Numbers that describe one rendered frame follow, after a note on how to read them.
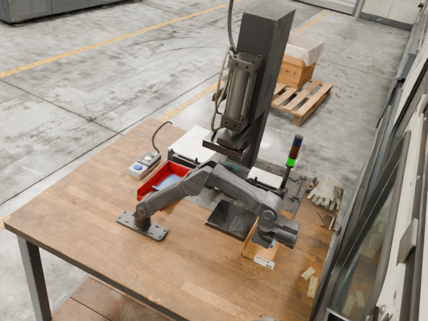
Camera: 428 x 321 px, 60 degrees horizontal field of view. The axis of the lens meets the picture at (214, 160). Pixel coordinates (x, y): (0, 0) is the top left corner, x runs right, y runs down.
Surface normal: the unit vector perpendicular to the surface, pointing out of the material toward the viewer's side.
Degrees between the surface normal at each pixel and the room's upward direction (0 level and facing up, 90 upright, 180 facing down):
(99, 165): 0
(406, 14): 90
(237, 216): 0
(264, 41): 90
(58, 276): 0
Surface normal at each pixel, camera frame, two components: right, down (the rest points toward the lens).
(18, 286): 0.15, -0.80
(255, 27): -0.42, 0.47
